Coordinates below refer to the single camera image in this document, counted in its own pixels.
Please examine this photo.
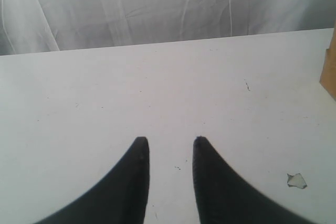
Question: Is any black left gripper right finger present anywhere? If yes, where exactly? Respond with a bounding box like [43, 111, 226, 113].
[193, 136, 310, 223]

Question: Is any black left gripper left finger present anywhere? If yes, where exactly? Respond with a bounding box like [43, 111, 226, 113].
[39, 136, 150, 223]

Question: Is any brown paper shopping bag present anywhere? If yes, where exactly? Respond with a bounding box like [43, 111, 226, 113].
[320, 28, 336, 100]

